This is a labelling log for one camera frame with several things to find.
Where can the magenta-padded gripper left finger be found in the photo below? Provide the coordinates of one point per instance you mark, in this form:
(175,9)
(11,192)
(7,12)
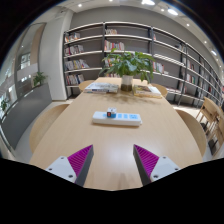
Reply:
(63,166)

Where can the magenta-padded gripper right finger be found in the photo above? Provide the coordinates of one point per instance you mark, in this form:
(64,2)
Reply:
(161,166)

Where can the white and blue charger block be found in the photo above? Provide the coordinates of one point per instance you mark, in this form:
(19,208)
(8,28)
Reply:
(111,113)

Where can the white power strip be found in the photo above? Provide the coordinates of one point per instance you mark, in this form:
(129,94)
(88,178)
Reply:
(128,119)

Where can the open-framed wooden chair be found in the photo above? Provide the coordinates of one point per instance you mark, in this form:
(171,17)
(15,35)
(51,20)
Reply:
(208,108)
(218,133)

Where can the yellow book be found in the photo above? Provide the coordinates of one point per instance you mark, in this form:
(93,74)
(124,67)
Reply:
(146,91)

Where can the white book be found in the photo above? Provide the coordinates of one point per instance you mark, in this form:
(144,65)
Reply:
(101,87)

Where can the small green potted plant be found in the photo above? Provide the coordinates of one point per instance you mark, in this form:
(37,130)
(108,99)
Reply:
(39,78)

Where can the leafy plant in white pot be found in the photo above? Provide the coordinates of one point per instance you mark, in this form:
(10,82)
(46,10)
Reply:
(128,65)

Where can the grey bookshelf unit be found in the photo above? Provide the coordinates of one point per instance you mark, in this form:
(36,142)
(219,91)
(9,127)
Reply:
(166,50)

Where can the ceiling lights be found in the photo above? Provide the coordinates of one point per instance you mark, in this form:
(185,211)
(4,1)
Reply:
(172,11)

